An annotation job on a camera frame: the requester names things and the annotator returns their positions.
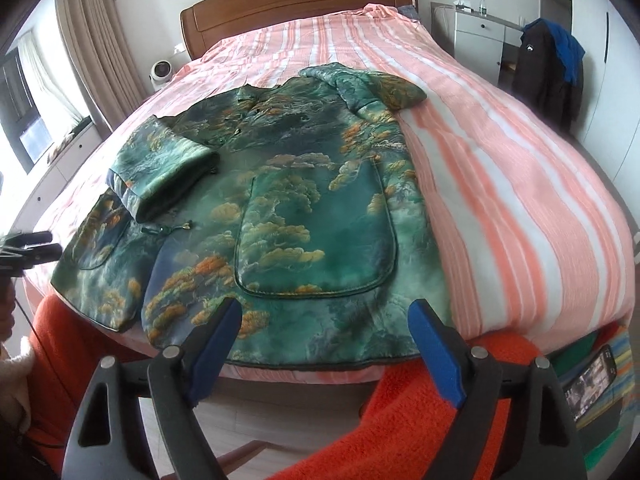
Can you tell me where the green patterned silk jacket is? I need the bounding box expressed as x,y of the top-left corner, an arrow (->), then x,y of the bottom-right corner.
51,63 -> 449,370

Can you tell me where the black smartphone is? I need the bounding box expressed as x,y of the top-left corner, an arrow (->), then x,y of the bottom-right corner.
563,344 -> 617,422

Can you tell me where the colourful striped bag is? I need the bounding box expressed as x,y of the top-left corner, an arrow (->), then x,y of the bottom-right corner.
548,323 -> 639,478

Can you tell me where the white low drawer cabinet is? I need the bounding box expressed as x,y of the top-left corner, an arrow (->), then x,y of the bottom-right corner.
1,122 -> 102,232

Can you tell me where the orange fleece blanket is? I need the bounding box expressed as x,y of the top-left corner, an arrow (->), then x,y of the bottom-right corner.
24,288 -> 576,480

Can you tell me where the pink striped bed sheet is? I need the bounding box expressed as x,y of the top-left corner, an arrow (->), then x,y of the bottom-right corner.
52,4 -> 634,352

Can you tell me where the small white fan heater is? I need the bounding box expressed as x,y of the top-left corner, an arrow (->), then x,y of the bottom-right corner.
149,60 -> 174,91

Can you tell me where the beige curtain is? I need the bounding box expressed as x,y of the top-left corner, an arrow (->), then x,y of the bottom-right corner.
55,0 -> 146,130

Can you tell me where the brown wooden headboard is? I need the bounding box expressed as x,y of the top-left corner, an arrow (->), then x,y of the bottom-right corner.
179,0 -> 419,61

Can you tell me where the white wardrobe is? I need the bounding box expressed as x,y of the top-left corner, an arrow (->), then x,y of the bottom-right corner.
570,0 -> 639,209

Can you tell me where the dark jacket on chair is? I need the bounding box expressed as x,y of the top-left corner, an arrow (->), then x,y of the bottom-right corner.
512,25 -> 584,136

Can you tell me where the blue garment on chair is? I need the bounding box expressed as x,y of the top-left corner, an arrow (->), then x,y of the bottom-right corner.
523,18 -> 585,86

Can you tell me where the white bedside cabinet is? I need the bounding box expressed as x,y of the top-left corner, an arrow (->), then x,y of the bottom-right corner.
431,2 -> 522,88

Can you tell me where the window with dark frame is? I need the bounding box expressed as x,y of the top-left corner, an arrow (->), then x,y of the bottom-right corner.
1,32 -> 91,172

